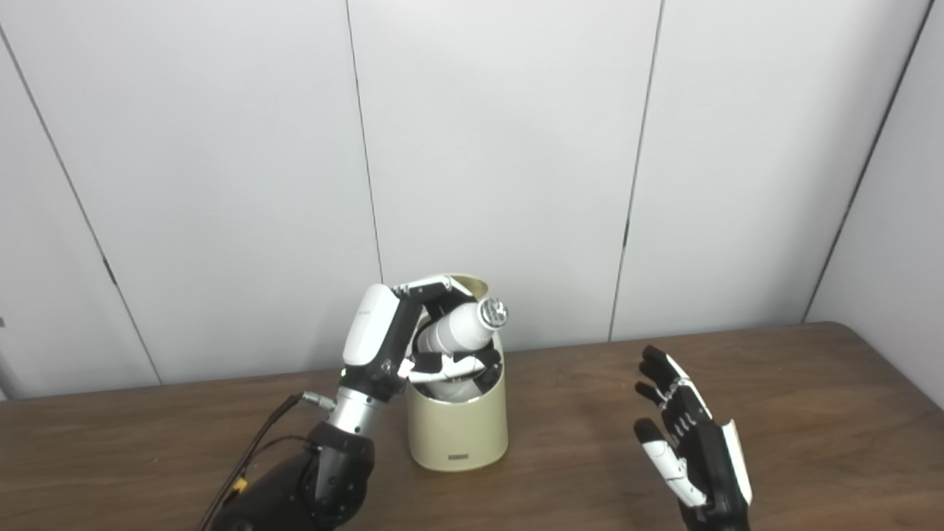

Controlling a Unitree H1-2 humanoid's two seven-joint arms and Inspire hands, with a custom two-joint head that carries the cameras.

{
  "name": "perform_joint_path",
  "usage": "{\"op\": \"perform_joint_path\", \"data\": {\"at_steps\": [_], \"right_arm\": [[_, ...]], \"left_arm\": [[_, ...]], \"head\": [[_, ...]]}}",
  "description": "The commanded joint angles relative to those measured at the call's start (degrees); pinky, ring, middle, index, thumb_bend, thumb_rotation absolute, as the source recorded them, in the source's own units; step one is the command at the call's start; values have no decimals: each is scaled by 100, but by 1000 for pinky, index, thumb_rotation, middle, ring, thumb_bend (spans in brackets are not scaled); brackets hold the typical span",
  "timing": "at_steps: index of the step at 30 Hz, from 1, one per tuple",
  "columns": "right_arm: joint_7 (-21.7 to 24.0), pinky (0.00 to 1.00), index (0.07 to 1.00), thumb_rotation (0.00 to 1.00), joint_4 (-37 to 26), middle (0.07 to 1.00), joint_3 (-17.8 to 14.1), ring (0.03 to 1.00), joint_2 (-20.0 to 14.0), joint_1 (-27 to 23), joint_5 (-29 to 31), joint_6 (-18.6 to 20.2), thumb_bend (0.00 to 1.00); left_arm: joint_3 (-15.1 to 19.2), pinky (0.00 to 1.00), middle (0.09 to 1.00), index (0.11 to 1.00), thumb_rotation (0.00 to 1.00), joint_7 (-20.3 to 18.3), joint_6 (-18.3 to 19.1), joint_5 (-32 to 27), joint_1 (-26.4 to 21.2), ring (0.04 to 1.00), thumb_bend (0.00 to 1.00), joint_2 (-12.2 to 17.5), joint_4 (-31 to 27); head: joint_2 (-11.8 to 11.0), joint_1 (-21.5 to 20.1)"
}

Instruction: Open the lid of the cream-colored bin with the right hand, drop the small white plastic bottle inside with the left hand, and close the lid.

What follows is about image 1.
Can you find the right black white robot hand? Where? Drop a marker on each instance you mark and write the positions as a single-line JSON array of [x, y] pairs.
[[704, 457]]

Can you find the small white plastic bottle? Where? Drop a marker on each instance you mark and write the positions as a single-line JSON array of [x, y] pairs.
[[457, 330]]

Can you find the black wall seam clip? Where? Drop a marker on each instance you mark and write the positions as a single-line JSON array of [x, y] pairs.
[[626, 234], [110, 272]]

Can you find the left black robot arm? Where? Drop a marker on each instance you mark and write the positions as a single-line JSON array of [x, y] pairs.
[[324, 479]]

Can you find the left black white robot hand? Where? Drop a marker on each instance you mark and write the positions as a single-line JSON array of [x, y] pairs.
[[369, 332]]

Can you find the cream-colored lidded bin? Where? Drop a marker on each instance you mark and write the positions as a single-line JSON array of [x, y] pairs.
[[457, 431]]

